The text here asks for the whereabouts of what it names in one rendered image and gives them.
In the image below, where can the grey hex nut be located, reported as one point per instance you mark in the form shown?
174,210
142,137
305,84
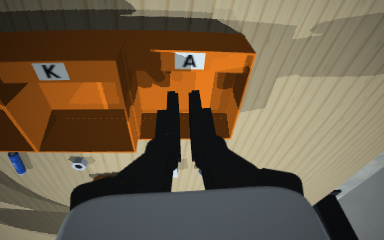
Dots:
79,163

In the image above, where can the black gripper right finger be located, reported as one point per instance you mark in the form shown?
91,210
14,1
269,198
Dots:
222,168

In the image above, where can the orange rack of bins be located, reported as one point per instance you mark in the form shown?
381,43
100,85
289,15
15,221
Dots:
92,116

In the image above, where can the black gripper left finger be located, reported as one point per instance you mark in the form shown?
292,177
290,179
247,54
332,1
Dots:
152,172

